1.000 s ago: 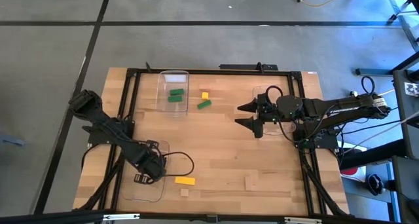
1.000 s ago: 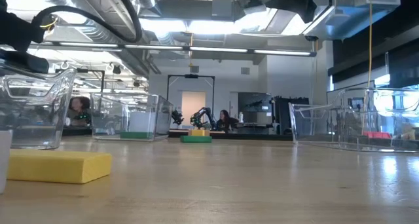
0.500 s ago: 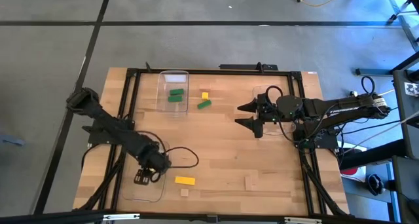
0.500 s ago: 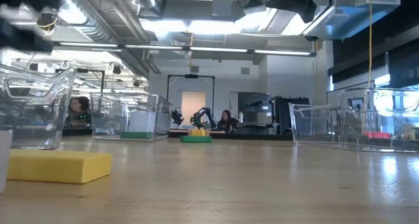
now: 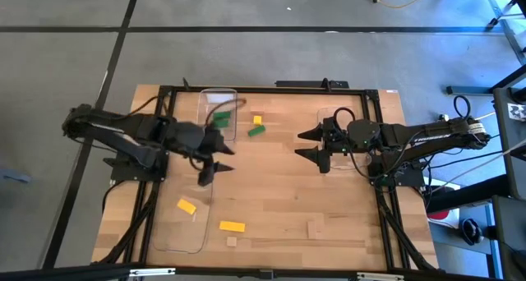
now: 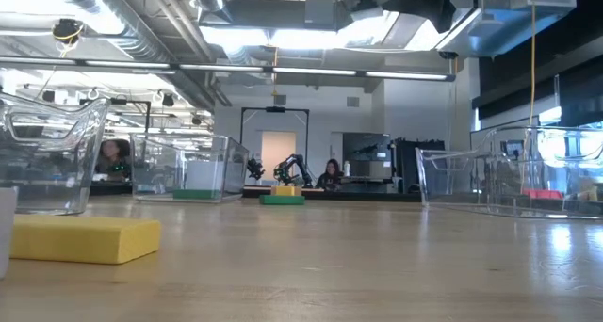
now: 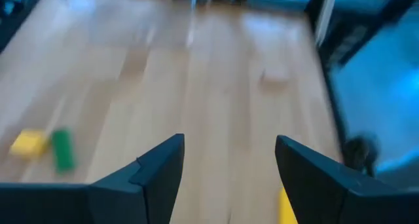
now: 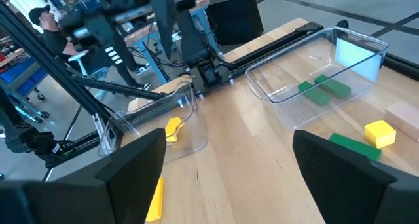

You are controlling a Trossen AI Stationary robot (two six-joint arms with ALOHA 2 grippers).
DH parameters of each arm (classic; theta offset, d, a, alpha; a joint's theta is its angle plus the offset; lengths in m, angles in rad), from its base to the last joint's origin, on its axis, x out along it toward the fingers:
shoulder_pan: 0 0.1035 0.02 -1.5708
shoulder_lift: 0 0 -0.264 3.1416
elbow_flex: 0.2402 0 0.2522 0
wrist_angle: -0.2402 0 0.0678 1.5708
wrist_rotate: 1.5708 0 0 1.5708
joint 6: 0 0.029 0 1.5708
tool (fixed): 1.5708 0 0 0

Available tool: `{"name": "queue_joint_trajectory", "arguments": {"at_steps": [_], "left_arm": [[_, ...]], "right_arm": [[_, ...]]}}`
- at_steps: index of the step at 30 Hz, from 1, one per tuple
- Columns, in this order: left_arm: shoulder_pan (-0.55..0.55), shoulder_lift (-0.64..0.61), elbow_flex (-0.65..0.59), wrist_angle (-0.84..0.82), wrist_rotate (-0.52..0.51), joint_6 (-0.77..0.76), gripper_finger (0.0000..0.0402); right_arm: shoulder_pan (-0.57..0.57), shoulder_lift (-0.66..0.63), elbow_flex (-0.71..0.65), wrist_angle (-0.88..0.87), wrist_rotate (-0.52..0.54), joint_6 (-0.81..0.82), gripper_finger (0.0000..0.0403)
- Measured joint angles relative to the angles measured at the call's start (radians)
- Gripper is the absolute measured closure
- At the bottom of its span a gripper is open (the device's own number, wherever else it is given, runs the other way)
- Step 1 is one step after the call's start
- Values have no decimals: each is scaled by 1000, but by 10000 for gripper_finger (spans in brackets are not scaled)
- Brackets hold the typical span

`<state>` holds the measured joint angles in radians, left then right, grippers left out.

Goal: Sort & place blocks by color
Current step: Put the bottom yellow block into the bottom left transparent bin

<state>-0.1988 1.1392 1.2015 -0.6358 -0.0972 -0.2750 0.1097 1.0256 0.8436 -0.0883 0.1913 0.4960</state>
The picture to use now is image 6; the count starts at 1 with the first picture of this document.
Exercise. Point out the green block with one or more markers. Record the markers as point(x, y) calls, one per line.
point(282, 200)
point(195, 194)

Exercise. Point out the clear plastic bin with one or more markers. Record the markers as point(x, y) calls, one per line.
point(47, 171)
point(471, 181)
point(155, 171)

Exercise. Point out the yellow block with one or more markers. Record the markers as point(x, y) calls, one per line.
point(85, 239)

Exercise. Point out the black and green robot arm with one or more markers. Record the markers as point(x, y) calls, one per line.
point(294, 162)

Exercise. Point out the black background robot arm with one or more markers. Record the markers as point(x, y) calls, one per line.
point(255, 168)

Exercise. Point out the person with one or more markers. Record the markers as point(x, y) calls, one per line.
point(331, 169)
point(110, 152)

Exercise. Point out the white bottle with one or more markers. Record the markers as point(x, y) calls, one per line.
point(347, 168)

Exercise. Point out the grey cabinet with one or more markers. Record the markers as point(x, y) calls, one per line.
point(367, 145)

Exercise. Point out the long linear ceiling light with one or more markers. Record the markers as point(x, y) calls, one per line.
point(311, 71)

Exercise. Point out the white paper label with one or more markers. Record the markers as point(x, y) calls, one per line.
point(205, 176)

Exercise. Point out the black track spotlight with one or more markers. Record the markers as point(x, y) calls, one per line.
point(167, 99)
point(196, 119)

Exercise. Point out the black cabinet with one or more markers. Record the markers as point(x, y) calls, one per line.
point(419, 166)

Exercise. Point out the red box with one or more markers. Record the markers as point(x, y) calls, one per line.
point(542, 194)

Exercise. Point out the white block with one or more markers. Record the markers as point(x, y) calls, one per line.
point(7, 232)

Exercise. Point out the black gantry frame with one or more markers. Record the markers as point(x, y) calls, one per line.
point(275, 109)

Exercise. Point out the grey wall vent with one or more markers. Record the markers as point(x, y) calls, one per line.
point(280, 99)
point(352, 101)

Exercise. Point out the black aluminium table frame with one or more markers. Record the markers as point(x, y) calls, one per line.
point(367, 197)

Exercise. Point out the black security camera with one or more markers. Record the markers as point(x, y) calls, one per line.
point(447, 54)

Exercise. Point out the large metal ventilation duct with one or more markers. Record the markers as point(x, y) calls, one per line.
point(494, 30)

